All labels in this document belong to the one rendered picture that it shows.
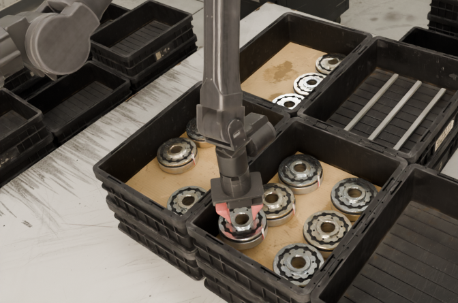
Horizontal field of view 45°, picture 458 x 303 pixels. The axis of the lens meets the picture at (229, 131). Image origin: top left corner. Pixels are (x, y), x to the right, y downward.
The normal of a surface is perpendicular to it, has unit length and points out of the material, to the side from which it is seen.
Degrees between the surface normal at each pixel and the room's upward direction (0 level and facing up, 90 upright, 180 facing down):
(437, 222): 0
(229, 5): 76
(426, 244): 0
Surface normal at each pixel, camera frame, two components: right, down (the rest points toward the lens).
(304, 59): -0.14, -0.74
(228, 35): 0.65, 0.21
